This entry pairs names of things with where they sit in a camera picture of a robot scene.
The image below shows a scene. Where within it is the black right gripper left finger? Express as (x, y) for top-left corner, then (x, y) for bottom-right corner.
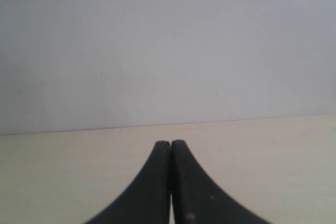
(87, 141), (171, 223)

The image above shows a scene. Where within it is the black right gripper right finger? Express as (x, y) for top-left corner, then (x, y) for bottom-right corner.
(171, 140), (268, 224)

